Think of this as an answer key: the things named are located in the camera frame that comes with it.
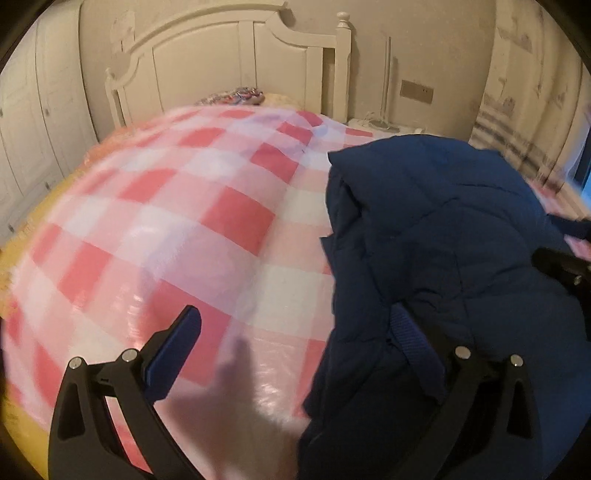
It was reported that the window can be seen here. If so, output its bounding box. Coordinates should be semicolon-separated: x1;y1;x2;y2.
573;138;591;204

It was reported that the blue padded jacket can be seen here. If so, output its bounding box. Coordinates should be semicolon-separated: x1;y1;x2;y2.
298;134;591;480

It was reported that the colourful floral pillow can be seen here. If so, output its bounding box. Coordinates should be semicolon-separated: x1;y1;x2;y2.
194;85;265;108

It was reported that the white nightstand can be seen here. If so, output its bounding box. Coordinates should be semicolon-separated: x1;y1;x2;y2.
346;117;428;137

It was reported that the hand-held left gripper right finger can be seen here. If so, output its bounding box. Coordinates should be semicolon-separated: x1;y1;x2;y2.
390;307;555;480

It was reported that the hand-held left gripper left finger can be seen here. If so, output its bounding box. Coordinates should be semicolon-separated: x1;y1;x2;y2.
47;305;204;480

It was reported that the cream printed curtain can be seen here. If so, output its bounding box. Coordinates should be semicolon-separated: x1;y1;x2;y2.
468;0;591;195

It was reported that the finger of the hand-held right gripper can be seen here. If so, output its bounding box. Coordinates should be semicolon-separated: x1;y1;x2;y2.
531;247;591;288

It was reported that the white bed headboard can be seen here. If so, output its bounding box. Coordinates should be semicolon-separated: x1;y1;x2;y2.
105;0;352;130

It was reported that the pink checkered blanket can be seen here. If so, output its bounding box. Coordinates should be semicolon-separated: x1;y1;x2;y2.
0;104;591;478

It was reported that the wall switch plate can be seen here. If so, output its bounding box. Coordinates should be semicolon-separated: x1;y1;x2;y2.
399;79;435;104

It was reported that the white wardrobe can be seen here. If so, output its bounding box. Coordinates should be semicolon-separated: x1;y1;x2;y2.
0;18;100;243

